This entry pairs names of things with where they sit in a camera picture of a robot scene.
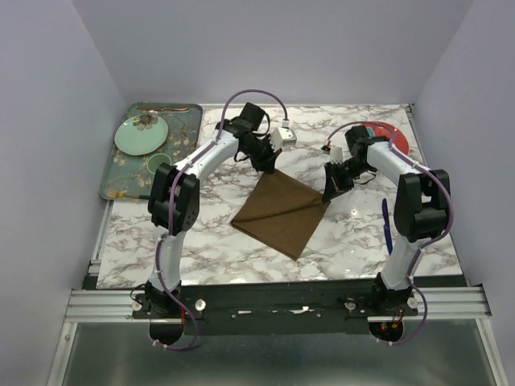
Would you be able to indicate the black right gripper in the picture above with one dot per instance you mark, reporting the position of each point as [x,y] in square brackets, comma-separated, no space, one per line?
[333,184]

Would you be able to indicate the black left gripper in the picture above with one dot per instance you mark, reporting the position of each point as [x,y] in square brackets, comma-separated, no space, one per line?
[266,163]

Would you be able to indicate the brown fabric napkin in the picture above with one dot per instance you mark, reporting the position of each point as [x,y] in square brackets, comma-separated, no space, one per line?
[282,213]

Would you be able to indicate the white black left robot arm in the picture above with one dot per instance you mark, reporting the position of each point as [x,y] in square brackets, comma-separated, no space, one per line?
[174,202]

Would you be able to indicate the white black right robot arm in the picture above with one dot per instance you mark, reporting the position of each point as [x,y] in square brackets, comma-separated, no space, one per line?
[422,215]

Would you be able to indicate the red and teal plate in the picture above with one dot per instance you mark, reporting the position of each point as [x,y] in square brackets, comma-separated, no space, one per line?
[396,136]

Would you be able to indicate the mint green cup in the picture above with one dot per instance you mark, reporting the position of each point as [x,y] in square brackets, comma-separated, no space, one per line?
[157,160]

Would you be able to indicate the mint green floral plate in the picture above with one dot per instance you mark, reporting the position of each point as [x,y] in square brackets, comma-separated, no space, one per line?
[141,135]

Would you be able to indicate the copper spoon on tray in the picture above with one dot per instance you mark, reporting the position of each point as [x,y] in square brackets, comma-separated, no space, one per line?
[163,109]

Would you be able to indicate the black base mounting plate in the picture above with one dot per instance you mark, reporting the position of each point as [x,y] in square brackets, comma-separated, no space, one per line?
[353,307]

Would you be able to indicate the teal floral serving tray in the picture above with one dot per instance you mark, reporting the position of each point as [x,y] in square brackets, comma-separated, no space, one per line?
[129,173]

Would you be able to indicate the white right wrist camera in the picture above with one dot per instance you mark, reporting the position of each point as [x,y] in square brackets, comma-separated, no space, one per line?
[336,155]

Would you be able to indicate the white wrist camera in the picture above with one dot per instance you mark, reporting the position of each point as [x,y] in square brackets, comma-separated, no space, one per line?
[282,137]
[336,155]

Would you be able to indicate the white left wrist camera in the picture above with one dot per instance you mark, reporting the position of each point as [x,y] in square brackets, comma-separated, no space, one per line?
[282,137]

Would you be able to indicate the blue handled knife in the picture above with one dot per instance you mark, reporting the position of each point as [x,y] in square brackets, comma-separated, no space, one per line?
[387,229]

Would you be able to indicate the gold fork green handle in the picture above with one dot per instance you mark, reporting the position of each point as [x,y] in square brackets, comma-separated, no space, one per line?
[124,195]

